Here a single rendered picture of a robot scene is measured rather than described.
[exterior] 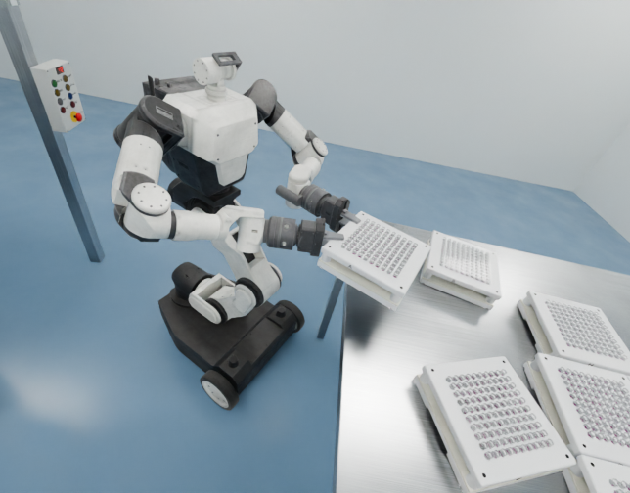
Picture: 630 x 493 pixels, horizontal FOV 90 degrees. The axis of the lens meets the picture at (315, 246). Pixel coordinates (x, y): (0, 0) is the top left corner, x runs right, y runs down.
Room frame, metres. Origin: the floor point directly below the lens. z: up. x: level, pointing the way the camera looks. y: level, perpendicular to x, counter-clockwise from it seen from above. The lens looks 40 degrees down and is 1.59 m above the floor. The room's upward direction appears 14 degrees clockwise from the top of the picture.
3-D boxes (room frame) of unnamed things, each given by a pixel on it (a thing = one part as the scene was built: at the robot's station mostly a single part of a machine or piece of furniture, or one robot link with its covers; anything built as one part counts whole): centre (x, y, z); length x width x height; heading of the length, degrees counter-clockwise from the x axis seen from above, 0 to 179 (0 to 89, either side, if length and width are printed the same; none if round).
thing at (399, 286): (0.71, -0.18, 1.03); 0.25 x 0.24 x 0.02; 156
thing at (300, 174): (0.97, 0.10, 1.04); 0.13 x 0.07 x 0.09; 174
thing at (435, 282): (0.90, -0.53, 0.87); 0.24 x 0.24 x 0.02; 77
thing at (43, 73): (1.33, 1.26, 0.97); 0.17 x 0.06 x 0.26; 11
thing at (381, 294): (0.71, -0.18, 0.99); 0.24 x 0.24 x 0.02; 66
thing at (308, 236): (0.69, 0.05, 1.03); 0.12 x 0.10 x 0.13; 98
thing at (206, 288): (0.97, 0.41, 0.28); 0.21 x 0.20 x 0.13; 66
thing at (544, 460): (0.37, -0.48, 0.92); 0.25 x 0.24 x 0.02; 20
